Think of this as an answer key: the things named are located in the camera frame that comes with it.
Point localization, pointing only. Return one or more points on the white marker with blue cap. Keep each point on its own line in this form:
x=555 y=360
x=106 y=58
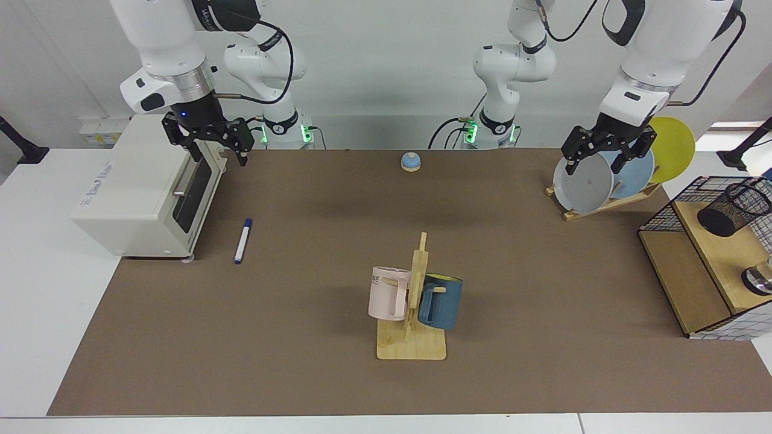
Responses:
x=242 y=244

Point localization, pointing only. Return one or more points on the black mesh pen holder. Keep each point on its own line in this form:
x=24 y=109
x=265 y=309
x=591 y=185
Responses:
x=733 y=211

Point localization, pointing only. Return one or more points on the light blue plate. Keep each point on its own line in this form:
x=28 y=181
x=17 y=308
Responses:
x=636 y=175

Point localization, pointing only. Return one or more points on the grey plate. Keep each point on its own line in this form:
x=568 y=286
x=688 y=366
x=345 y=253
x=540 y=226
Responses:
x=582 y=184

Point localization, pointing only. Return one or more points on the wooden plate rack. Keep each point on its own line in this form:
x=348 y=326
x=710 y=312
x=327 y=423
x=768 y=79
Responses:
x=609 y=206

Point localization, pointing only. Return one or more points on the yellow plate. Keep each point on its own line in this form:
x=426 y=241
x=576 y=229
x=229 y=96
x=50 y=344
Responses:
x=672 y=147

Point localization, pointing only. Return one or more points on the pale toaster oven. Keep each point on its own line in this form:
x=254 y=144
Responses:
x=132 y=193

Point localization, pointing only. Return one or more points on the black clamp stand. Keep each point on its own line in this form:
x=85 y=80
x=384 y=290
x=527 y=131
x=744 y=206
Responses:
x=745 y=147
x=21 y=147

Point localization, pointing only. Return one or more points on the small blue round thing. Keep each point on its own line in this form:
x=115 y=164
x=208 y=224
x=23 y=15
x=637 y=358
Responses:
x=411 y=161

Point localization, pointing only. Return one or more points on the dark blue mug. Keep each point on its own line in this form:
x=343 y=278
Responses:
x=443 y=304

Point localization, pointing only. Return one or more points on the brown table cloth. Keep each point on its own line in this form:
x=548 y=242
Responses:
x=301 y=337

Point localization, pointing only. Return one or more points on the pink mug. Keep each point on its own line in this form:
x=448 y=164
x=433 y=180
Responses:
x=386 y=295

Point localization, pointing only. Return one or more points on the wooden cup stand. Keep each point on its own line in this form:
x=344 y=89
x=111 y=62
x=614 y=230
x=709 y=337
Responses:
x=413 y=346

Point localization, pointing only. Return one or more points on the white wall socket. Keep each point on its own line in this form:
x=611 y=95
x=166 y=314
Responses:
x=99 y=132

